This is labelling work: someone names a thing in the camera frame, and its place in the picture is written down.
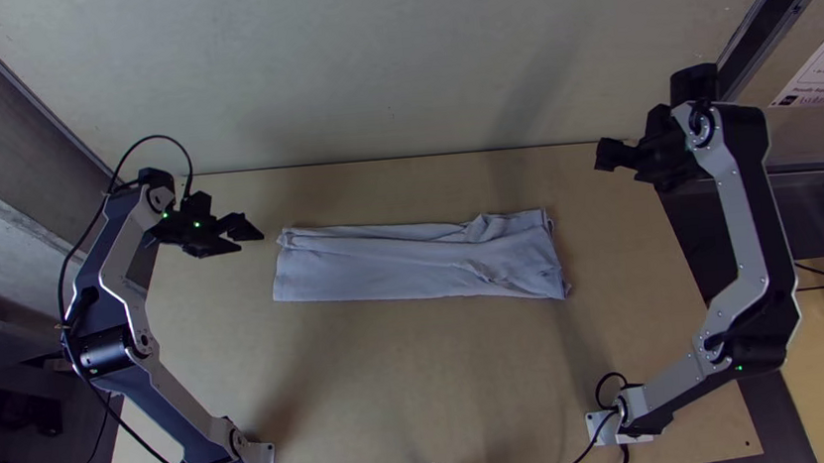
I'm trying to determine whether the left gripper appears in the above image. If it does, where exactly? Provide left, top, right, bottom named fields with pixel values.
left=148, top=199, right=267, bottom=264

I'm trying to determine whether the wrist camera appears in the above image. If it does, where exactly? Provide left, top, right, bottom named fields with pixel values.
left=666, top=61, right=723, bottom=110
left=179, top=189, right=216, bottom=223

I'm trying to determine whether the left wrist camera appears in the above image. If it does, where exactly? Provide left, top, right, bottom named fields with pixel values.
left=179, top=189, right=216, bottom=223

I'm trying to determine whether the light grey t-shirt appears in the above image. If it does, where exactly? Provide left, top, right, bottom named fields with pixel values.
left=266, top=202, right=573, bottom=326

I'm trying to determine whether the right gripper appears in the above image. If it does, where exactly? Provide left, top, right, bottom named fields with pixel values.
left=589, top=100, right=710, bottom=199

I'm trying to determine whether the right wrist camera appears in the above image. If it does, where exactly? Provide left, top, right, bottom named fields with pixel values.
left=666, top=61, right=723, bottom=110

